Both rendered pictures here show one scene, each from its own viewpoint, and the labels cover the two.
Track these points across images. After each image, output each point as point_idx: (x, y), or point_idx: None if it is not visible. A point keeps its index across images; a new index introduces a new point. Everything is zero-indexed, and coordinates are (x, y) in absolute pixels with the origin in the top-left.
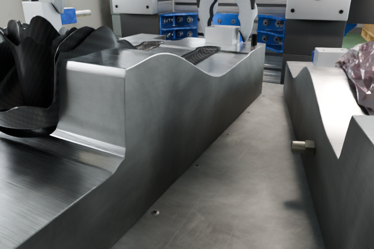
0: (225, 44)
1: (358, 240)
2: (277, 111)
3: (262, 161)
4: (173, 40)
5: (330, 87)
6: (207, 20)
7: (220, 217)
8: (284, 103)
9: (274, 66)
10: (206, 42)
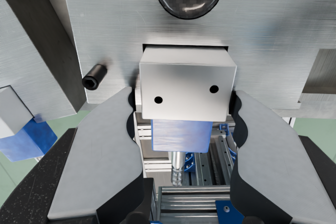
0: (165, 47)
1: None
2: None
3: None
4: (328, 44)
5: None
6: (244, 105)
7: None
8: (68, 29)
9: (170, 214)
10: (222, 49)
